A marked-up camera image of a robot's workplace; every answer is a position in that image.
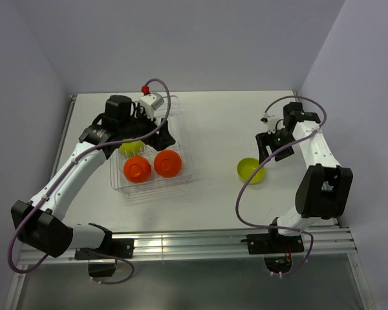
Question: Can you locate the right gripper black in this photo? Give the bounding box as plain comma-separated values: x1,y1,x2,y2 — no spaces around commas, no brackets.
255,129,296,166

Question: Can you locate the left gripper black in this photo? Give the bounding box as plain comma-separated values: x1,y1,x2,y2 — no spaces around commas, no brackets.
119,103,175,150

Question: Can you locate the orange bowl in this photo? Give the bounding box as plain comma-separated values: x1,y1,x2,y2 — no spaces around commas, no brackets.
154,150,182,178
123,156,152,183

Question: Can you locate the green bowl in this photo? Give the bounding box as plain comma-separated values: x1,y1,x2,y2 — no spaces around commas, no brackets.
237,158,266,184
118,140,145,158

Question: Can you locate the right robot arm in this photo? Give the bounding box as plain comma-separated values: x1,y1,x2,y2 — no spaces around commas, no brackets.
255,102,353,252

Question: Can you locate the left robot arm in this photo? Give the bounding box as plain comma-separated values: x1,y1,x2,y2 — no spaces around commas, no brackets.
11,92,175,258

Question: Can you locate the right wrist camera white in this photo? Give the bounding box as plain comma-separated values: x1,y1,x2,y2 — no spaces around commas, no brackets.
261,112,280,134

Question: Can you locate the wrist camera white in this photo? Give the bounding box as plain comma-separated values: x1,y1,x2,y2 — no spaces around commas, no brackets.
261,112,280,134
139,85,164,120

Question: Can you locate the wire dish rack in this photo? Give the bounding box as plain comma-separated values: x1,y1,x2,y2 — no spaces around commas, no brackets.
110,95,193,194

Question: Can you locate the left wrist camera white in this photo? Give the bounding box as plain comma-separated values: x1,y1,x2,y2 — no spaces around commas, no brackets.
139,85,164,120

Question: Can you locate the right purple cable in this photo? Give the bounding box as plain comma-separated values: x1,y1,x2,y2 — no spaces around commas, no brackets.
235,96,328,276

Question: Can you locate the purple cable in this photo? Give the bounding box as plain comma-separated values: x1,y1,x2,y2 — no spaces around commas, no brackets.
7,77,171,285
235,96,328,276

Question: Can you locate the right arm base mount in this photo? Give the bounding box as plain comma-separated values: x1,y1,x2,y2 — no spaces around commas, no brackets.
241,233,305,254

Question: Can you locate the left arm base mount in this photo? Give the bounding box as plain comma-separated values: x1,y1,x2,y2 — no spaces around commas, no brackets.
74,238,134,260

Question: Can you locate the aluminium rail front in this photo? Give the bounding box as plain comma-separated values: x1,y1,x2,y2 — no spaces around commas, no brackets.
17,225,358,264

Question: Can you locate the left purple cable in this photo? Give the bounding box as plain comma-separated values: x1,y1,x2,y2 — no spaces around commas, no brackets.
7,77,171,285

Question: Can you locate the black box under rail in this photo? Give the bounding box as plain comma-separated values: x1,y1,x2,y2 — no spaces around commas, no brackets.
88,263,116,278

